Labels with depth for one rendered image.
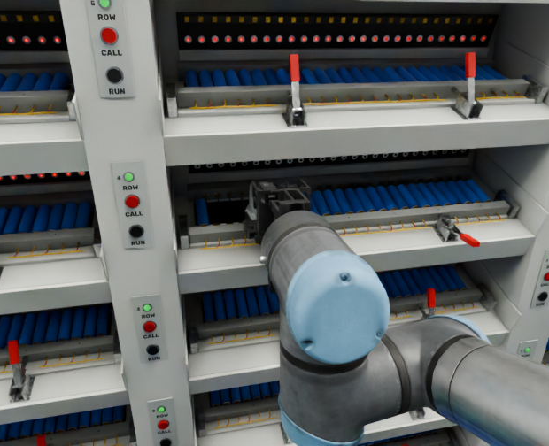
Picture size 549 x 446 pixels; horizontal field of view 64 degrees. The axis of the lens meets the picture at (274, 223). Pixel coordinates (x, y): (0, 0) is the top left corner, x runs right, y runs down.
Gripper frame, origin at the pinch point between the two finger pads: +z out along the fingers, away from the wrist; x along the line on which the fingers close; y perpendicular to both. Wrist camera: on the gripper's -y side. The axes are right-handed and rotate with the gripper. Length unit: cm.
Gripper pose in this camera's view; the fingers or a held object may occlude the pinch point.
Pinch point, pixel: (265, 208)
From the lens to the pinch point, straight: 71.9
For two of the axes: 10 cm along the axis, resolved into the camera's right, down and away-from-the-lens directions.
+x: -9.8, 0.8, -1.9
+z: -2.1, -3.4, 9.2
